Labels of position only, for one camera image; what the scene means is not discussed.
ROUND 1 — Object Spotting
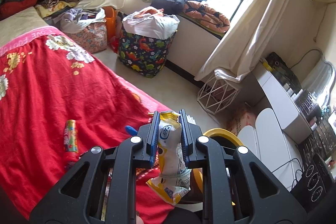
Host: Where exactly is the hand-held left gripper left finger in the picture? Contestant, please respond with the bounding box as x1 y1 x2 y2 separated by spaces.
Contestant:
29 111 161 224

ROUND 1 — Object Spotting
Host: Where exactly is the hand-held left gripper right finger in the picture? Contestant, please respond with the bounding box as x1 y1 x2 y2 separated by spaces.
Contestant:
180 109 307 224

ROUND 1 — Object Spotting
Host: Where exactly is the yellow white snack packet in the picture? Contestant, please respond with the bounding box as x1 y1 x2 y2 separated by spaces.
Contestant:
146 111 192 207

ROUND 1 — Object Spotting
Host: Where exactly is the yellow rimmed trash can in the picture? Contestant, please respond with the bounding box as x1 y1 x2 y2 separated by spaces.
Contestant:
189 128 246 214

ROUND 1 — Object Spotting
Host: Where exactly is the cardboard box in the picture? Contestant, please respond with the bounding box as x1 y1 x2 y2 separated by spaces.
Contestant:
226 102 259 136

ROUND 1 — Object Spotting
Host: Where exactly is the colourful candy tube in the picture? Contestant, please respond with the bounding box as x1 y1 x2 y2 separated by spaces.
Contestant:
64 120 79 169

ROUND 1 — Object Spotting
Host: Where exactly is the dinosaur print fabric bag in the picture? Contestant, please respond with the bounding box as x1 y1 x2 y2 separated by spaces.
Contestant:
117 27 176 79

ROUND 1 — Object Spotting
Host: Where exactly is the white vanity table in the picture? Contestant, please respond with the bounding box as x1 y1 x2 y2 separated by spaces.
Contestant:
256 67 315 144

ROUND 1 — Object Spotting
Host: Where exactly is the red floral blanket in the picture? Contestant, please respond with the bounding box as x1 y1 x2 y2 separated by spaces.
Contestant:
0 26 202 224

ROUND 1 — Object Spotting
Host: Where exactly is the white plastic bag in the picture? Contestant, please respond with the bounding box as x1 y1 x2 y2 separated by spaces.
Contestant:
122 11 181 40

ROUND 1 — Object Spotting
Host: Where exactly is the black bag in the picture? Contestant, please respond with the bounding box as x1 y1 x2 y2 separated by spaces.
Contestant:
264 52 302 90

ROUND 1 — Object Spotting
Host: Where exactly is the pink floral fabric bag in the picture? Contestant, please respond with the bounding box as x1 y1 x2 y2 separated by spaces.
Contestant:
67 19 108 54

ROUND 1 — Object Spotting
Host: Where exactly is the dark clear cosmetics organizer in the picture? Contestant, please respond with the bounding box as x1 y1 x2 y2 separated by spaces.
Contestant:
291 89 323 119

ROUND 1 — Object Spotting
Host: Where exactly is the orange bag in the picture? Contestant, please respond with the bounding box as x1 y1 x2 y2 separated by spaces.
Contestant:
102 6 117 43

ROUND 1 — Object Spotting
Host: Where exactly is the black patterned box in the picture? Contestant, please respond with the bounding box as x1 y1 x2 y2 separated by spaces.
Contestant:
290 153 336 211

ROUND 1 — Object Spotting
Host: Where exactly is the orange cloth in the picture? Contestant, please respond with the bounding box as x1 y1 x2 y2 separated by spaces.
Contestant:
139 6 164 17

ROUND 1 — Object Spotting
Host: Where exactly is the wavy framed mirror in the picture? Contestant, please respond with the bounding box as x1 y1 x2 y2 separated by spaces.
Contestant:
299 48 336 109

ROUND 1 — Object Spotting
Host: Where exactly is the tiger print cloth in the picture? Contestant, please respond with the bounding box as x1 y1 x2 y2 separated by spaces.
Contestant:
34 0 71 17

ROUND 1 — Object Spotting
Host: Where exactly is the bed with beige sheet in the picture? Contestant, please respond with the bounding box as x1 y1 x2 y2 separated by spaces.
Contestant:
0 6 46 48

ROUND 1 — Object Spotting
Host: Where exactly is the red folded cloth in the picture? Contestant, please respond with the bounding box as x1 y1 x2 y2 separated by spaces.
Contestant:
0 0 40 21

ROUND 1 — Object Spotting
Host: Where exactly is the white wire basket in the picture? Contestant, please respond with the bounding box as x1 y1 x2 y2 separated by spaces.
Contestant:
197 68 242 115

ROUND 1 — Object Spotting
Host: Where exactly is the black cable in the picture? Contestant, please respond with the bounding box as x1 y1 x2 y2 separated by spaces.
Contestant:
270 158 305 182

